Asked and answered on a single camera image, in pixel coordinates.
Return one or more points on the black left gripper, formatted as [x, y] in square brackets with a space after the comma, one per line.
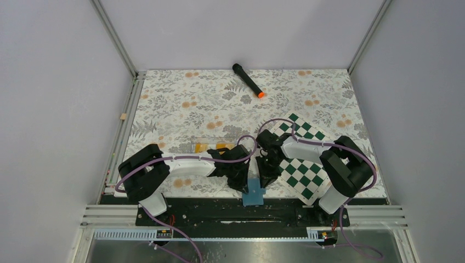
[240, 185]

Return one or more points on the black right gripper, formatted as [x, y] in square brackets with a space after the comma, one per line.
[266, 177]

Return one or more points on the blue card holder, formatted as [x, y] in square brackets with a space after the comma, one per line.
[255, 196]

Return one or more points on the clear box with orange cards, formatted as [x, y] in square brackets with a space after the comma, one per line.
[202, 144]

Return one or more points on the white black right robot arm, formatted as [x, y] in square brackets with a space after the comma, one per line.
[347, 167]

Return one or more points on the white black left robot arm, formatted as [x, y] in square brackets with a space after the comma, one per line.
[145, 171]

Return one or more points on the green white checkered board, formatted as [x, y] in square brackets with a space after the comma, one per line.
[300, 179]

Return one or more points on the floral tablecloth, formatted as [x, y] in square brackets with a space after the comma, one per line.
[178, 107]

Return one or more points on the black marker orange tip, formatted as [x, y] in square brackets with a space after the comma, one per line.
[238, 70]

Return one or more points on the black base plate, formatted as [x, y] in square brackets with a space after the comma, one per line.
[227, 217]

